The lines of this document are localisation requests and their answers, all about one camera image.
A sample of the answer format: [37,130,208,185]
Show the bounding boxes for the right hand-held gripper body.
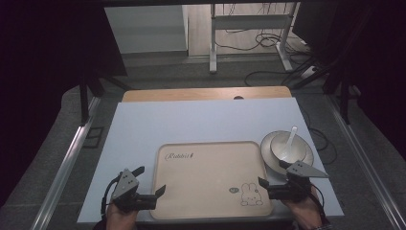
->
[266,160,329,203]

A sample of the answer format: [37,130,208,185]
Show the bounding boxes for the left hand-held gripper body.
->
[109,168,158,214]

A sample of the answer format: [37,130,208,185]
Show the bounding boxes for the grey bowl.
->
[270,130,308,164]

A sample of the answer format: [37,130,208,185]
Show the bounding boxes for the silver metal bowl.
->
[259,129,315,176]

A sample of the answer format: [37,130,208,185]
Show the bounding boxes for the white spoon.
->
[284,126,299,158]

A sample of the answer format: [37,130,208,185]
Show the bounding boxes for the beige tray with rabbit print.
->
[149,140,275,221]

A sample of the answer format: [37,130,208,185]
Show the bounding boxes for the person's left hand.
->
[104,202,139,230]

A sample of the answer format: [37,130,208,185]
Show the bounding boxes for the person's right hand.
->
[282,187,324,230]

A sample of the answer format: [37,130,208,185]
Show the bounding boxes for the white table board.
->
[76,97,346,224]

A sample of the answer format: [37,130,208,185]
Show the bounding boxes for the black metal stand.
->
[78,72,132,127]
[289,56,363,126]

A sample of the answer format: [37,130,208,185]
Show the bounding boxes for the white power strip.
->
[300,65,319,80]

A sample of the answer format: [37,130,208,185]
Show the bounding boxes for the white panel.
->
[103,4,190,55]

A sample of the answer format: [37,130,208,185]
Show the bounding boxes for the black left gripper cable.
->
[100,176,124,222]

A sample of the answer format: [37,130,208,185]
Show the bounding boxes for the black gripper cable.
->
[309,183,330,225]
[100,176,124,222]

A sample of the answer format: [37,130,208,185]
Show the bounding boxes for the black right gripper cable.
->
[309,183,330,225]

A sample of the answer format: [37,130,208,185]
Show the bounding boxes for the black cable beside table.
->
[299,104,339,166]

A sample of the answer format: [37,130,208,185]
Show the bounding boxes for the black floor frame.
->
[81,126,106,150]

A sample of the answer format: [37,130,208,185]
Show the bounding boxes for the aluminium rail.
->
[30,96,102,230]
[325,95,406,230]

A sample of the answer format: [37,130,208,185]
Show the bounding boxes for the black cables on floor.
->
[214,3,312,53]

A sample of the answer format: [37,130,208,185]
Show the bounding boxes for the white metal stand frame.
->
[208,2,302,75]

